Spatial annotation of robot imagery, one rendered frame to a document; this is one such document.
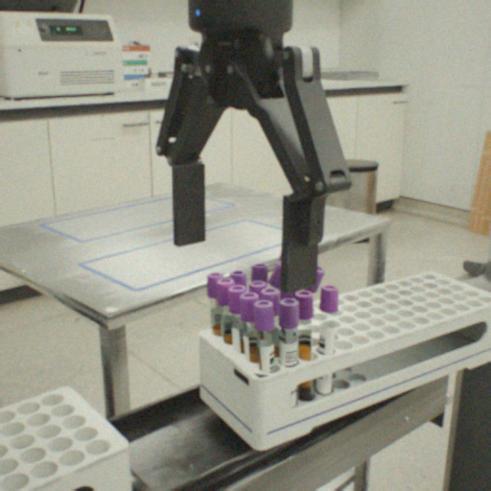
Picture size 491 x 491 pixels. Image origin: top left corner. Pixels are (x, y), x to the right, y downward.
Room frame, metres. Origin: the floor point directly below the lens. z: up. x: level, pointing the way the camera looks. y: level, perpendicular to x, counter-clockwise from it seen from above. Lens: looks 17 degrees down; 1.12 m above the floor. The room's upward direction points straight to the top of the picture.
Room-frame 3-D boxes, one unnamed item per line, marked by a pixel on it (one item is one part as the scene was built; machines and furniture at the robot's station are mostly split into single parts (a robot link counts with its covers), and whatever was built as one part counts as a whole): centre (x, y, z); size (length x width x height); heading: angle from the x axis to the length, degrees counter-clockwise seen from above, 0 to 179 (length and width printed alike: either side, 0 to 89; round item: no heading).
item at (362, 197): (3.65, -0.68, 0.23); 0.38 x 0.31 x 0.46; 39
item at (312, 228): (0.40, -0.05, 1.01); 0.03 x 0.01 x 0.05; 39
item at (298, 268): (0.42, -0.04, 0.99); 0.03 x 0.01 x 0.07; 129
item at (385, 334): (0.53, -0.11, 0.85); 0.30 x 0.10 x 0.06; 122
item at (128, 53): (3.52, 0.62, 1.10); 0.24 x 0.13 x 0.10; 128
